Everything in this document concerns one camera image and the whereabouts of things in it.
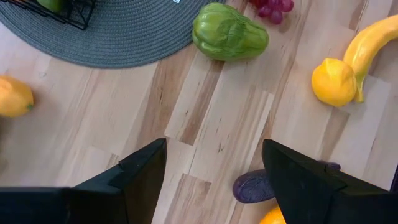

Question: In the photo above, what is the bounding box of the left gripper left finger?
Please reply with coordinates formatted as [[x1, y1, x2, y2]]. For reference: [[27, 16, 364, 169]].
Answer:
[[67, 138, 168, 224]]

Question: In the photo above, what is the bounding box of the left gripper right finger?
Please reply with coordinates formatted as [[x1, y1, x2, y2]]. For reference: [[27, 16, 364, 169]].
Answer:
[[262, 139, 386, 224]]

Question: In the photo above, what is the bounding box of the yellow-orange mango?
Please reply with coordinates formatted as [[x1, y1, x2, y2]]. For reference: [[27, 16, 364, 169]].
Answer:
[[259, 205, 287, 224]]

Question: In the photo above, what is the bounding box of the dark purple eggplant toy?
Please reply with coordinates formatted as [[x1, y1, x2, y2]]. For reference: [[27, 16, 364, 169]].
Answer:
[[232, 161, 341, 205]]

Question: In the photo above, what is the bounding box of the yellow lemon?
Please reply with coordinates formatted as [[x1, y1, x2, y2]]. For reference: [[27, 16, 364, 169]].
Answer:
[[311, 58, 358, 108]]

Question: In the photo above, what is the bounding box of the yellow-orange bell pepper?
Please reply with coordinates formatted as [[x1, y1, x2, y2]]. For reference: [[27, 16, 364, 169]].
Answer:
[[0, 74, 35, 118]]

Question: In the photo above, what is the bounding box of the yellow banana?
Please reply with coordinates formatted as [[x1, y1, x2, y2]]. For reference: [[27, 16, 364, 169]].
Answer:
[[343, 14, 398, 104]]

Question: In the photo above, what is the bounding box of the magenta grape bunch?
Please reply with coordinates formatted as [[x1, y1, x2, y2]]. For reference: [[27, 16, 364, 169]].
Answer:
[[248, 0, 295, 26]]

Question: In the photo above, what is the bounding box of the green lime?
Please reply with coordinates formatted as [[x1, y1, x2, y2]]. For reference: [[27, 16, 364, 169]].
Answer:
[[36, 0, 67, 14]]

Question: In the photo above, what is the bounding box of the grey round woven placemat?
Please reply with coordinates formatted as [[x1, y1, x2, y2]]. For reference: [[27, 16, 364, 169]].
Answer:
[[0, 0, 225, 69]]

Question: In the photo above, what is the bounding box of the black wire basket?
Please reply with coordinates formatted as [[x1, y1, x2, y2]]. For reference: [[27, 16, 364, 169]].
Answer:
[[0, 0, 97, 31]]

